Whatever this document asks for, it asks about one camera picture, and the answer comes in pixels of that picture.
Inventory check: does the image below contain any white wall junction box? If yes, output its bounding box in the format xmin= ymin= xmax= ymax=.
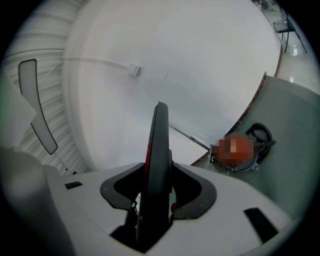
xmin=127 ymin=63 xmax=142 ymax=77

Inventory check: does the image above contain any black cable coil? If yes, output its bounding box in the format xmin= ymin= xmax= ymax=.
xmin=244 ymin=122 xmax=277 ymax=166

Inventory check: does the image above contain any black folding chair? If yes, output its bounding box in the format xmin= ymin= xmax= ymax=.
xmin=272 ymin=7 xmax=308 ymax=54

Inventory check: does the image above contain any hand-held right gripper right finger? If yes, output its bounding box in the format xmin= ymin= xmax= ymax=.
xmin=146 ymin=161 xmax=299 ymax=256

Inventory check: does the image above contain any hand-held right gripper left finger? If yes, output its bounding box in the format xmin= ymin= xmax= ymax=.
xmin=46 ymin=161 xmax=146 ymax=256

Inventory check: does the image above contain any white ceiling light panel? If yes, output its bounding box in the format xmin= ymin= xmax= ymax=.
xmin=18 ymin=59 xmax=59 ymax=155

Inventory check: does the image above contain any red vacuum cleaner body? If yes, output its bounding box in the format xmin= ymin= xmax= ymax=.
xmin=209 ymin=132 xmax=261 ymax=173

